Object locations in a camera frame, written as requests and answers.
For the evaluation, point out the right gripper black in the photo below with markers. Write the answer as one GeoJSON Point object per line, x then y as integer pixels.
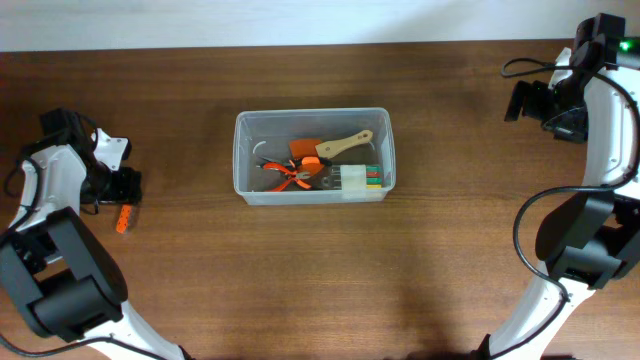
{"type": "Point", "coordinates": [573, 129]}

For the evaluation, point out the clear box coloured tubes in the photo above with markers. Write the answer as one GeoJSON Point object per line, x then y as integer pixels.
{"type": "Point", "coordinates": [352, 178]}

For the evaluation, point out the clear plastic container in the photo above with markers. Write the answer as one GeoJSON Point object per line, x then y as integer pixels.
{"type": "Point", "coordinates": [264, 136]}

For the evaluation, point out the orange black long-nose pliers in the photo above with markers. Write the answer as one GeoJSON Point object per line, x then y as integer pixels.
{"type": "Point", "coordinates": [310, 164]}

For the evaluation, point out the orange perforated strip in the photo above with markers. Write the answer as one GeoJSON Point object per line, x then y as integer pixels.
{"type": "Point", "coordinates": [123, 221]}

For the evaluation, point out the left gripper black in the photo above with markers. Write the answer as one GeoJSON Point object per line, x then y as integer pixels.
{"type": "Point", "coordinates": [127, 190]}

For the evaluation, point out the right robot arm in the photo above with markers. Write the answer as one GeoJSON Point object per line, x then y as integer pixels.
{"type": "Point", "coordinates": [592, 237]}

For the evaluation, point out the small red-handled pliers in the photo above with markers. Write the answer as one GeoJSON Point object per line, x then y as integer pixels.
{"type": "Point", "coordinates": [291, 176]}

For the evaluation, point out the orange scraper wooden handle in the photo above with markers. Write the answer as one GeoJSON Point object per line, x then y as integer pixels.
{"type": "Point", "coordinates": [328, 149]}

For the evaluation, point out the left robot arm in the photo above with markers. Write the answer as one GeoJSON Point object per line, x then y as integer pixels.
{"type": "Point", "coordinates": [59, 277]}

